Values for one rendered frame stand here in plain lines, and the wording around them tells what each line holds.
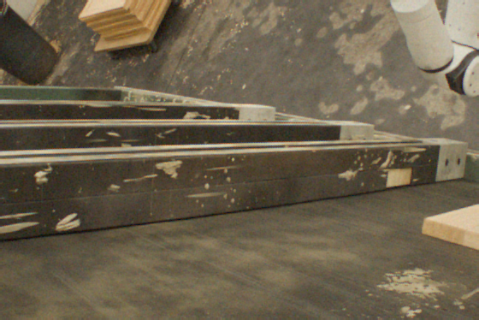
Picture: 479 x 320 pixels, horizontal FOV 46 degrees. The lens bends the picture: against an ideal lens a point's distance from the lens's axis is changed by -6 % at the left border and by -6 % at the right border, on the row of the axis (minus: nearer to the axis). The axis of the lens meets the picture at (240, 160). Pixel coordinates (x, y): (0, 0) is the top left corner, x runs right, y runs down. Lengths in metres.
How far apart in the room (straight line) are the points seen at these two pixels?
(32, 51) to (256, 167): 4.25
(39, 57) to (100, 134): 4.10
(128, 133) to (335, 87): 1.97
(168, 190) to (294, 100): 2.24
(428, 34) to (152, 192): 0.51
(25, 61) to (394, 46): 3.10
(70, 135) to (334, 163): 0.36
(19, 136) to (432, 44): 0.62
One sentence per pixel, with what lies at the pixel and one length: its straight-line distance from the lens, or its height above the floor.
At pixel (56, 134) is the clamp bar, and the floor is 1.56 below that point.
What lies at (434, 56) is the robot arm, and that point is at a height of 1.22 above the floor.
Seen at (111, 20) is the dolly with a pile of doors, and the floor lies 0.31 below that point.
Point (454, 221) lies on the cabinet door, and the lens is 0.72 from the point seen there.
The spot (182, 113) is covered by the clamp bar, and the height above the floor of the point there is 1.16.
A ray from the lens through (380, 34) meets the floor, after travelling 2.84.
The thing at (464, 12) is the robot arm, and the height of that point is 1.21.
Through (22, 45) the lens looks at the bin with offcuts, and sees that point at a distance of 4.84.
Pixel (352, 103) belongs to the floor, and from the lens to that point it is 2.65.
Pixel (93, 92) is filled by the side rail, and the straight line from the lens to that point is 2.01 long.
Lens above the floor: 1.92
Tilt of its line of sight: 43 degrees down
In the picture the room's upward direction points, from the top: 51 degrees counter-clockwise
